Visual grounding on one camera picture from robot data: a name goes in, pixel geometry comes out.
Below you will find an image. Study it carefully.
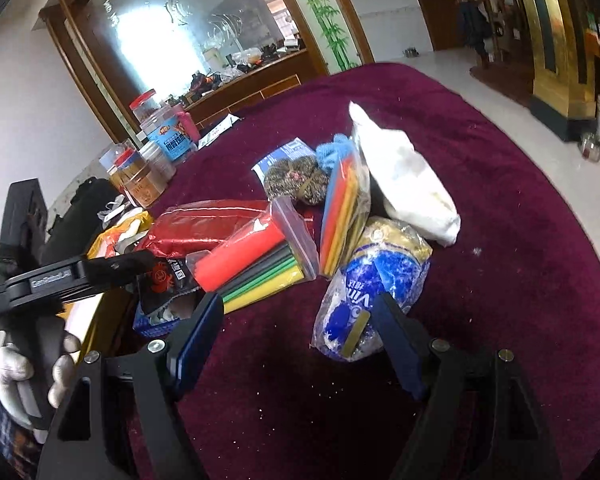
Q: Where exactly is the black snack packet red logo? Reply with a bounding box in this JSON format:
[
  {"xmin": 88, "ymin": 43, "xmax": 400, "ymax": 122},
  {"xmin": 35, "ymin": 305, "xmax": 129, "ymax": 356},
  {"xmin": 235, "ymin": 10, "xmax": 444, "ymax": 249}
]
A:
[{"xmin": 137, "ymin": 258, "xmax": 202, "ymax": 318}]

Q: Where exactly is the white soft bag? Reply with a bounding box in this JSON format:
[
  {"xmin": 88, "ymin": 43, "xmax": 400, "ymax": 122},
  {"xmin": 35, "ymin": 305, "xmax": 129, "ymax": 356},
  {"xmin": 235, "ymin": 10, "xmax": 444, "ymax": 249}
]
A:
[{"xmin": 349, "ymin": 102, "xmax": 462, "ymax": 247}]

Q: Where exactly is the coloured felt sheets bag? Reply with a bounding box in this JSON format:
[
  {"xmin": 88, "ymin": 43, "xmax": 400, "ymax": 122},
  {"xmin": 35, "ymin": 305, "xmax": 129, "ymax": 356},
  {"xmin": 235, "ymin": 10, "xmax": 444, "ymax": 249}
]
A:
[{"xmin": 320, "ymin": 146, "xmax": 372, "ymax": 278}]

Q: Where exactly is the blue microfibre cloth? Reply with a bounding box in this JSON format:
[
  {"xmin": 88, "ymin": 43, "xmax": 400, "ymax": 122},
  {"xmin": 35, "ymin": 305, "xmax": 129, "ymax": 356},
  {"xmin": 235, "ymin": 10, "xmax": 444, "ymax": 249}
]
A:
[{"xmin": 315, "ymin": 133, "xmax": 354, "ymax": 174}]

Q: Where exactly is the left white gloved hand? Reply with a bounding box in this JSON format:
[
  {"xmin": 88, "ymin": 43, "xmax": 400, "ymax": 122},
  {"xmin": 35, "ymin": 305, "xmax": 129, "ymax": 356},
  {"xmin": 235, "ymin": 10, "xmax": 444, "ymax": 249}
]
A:
[{"xmin": 0, "ymin": 331, "xmax": 83, "ymax": 430}]

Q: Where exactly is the blue packet under gripper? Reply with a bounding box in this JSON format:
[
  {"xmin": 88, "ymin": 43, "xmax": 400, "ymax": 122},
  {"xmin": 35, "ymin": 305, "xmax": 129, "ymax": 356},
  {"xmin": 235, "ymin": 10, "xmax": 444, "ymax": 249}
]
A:
[{"xmin": 132, "ymin": 304, "xmax": 181, "ymax": 338}]

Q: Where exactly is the yellow lined storage box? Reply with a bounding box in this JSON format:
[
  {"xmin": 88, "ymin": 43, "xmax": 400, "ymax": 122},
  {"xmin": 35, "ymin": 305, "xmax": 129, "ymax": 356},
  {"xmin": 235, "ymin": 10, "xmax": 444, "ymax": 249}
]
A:
[{"xmin": 59, "ymin": 208, "xmax": 154, "ymax": 363}]

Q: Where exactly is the black backpack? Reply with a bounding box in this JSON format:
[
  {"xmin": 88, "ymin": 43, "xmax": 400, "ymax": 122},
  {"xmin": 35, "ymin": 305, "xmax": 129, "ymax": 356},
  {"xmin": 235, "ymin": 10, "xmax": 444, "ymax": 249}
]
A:
[{"xmin": 40, "ymin": 177, "xmax": 118, "ymax": 266}]

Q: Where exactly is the red foil pouch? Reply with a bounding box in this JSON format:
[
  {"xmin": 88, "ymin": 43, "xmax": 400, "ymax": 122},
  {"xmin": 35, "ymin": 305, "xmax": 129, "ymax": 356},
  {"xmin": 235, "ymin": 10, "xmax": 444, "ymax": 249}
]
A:
[{"xmin": 134, "ymin": 200, "xmax": 271, "ymax": 259}]

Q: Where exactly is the blue gold wrapped sponge pack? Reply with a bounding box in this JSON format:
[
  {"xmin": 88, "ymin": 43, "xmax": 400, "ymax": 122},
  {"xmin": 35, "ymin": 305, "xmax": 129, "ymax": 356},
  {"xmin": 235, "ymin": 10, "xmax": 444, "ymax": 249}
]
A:
[{"xmin": 311, "ymin": 217, "xmax": 432, "ymax": 362}]

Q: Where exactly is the orange powder plastic jar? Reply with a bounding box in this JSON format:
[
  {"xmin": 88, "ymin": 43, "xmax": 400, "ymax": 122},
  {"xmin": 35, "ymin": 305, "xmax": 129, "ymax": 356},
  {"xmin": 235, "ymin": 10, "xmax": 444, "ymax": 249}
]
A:
[{"xmin": 114, "ymin": 148, "xmax": 166, "ymax": 208}]

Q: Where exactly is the red green yellow sheets bag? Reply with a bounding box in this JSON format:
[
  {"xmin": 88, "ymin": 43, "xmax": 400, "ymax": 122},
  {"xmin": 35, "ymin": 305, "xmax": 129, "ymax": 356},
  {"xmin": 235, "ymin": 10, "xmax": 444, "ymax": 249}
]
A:
[{"xmin": 187, "ymin": 196, "xmax": 318, "ymax": 314}]

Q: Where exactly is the burgundy velvet tablecloth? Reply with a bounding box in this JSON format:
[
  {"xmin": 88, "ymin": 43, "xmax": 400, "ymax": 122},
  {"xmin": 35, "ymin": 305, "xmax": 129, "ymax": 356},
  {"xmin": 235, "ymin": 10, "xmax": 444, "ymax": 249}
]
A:
[{"xmin": 154, "ymin": 64, "xmax": 600, "ymax": 479}]

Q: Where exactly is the blue label plastic jar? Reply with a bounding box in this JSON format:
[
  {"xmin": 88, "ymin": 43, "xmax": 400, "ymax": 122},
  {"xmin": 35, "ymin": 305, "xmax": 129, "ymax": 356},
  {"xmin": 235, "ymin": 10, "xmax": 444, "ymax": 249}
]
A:
[{"xmin": 140, "ymin": 104, "xmax": 197, "ymax": 164}]

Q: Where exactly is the red lid plastic jar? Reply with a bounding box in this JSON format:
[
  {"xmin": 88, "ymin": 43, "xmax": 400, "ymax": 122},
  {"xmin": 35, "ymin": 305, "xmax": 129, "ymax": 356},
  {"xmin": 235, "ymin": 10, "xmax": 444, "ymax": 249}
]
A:
[{"xmin": 129, "ymin": 89, "xmax": 162, "ymax": 124}]

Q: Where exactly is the white leaflet on table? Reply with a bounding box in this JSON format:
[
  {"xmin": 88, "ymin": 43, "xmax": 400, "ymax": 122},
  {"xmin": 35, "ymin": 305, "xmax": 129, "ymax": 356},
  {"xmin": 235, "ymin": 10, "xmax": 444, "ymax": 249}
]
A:
[{"xmin": 197, "ymin": 114, "xmax": 242, "ymax": 150}]

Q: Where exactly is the steel wool scourer ball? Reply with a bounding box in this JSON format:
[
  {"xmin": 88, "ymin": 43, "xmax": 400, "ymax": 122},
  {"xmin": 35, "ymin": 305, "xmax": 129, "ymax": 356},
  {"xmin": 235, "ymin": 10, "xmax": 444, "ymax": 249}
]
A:
[{"xmin": 263, "ymin": 155, "xmax": 329, "ymax": 206}]

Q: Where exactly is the blue white paper packet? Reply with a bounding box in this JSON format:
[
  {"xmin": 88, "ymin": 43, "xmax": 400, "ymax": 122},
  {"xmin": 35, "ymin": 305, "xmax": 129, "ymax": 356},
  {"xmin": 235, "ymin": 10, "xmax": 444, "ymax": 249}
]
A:
[{"xmin": 252, "ymin": 138, "xmax": 315, "ymax": 183}]

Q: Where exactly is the wooden framed mirror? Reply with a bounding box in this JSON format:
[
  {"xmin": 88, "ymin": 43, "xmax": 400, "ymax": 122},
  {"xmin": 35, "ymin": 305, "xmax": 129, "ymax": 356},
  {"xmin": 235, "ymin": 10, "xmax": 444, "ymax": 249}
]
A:
[{"xmin": 40, "ymin": 0, "xmax": 329, "ymax": 142}]

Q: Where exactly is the gold green pillar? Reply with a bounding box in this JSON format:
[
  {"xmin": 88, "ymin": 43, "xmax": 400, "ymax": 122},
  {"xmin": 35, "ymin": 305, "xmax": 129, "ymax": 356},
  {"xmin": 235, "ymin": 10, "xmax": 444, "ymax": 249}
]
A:
[{"xmin": 522, "ymin": 0, "xmax": 596, "ymax": 143}]

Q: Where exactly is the person in dark clothes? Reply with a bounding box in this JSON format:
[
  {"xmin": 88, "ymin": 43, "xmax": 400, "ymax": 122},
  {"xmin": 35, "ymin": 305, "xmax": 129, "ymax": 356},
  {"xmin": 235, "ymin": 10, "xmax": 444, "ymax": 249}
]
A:
[{"xmin": 458, "ymin": 0, "xmax": 491, "ymax": 70}]

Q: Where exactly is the bamboo painted glass panel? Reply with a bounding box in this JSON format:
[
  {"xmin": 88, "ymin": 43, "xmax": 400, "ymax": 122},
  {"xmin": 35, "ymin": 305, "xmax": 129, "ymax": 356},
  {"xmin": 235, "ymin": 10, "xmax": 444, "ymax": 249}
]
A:
[{"xmin": 294, "ymin": 0, "xmax": 374, "ymax": 75}]

